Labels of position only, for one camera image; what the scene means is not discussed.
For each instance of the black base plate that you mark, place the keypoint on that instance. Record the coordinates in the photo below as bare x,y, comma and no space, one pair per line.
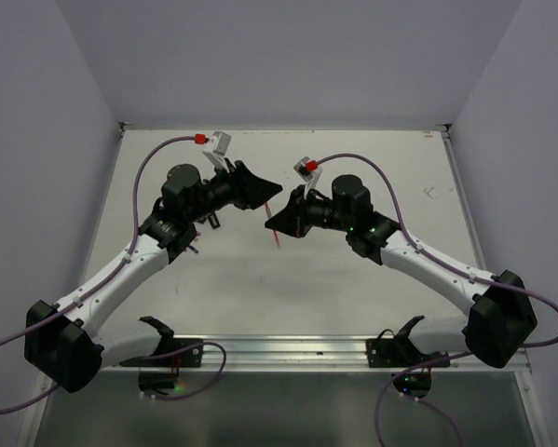
190,358
389,353

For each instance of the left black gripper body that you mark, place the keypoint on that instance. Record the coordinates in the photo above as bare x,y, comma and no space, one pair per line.
224,189

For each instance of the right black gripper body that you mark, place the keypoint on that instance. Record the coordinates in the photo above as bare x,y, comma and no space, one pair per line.
317,212

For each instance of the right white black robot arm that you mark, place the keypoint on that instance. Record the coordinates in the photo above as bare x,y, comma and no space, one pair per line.
495,315

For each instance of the black blue highlighter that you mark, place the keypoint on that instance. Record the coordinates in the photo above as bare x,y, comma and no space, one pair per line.
214,221

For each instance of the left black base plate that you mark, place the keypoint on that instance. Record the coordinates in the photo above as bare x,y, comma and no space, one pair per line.
190,358

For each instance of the aluminium mounting rail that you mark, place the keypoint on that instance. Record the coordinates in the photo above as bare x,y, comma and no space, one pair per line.
283,351

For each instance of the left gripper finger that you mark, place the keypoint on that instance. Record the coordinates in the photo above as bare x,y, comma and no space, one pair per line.
252,182
253,200

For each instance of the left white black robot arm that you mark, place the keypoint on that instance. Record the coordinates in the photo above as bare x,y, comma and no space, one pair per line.
64,340

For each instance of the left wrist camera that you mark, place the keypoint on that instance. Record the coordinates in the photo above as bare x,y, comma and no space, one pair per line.
215,149

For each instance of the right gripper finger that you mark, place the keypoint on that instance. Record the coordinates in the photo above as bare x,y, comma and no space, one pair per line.
291,211
294,229

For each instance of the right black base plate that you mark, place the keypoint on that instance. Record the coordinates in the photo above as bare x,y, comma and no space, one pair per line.
389,353

